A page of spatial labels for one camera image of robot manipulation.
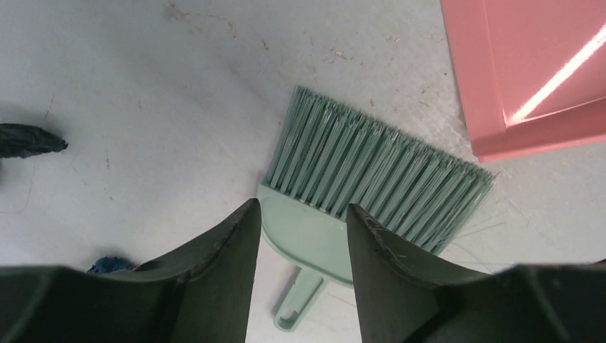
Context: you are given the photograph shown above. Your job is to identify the green hand brush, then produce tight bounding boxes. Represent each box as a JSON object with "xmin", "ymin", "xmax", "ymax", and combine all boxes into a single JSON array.
[{"xmin": 257, "ymin": 86, "xmax": 495, "ymax": 332}]

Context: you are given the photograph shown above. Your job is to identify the black paper scrap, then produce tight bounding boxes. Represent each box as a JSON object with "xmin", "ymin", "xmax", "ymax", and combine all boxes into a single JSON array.
[{"xmin": 1, "ymin": 124, "xmax": 69, "ymax": 159}]

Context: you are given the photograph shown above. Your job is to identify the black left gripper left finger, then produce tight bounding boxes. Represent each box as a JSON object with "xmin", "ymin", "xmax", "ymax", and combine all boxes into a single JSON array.
[{"xmin": 1, "ymin": 198, "xmax": 262, "ymax": 342}]

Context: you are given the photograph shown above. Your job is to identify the pink dustpan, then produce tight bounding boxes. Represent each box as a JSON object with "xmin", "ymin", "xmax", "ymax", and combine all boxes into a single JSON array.
[{"xmin": 441, "ymin": 1, "xmax": 605, "ymax": 162}]

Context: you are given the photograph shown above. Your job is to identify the blue paper scrap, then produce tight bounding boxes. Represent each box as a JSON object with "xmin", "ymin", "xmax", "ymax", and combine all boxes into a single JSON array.
[{"xmin": 87, "ymin": 257, "xmax": 136, "ymax": 274}]

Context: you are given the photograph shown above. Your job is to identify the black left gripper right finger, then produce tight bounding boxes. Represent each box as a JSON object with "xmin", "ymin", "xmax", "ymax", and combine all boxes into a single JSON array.
[{"xmin": 347, "ymin": 204, "xmax": 605, "ymax": 342}]

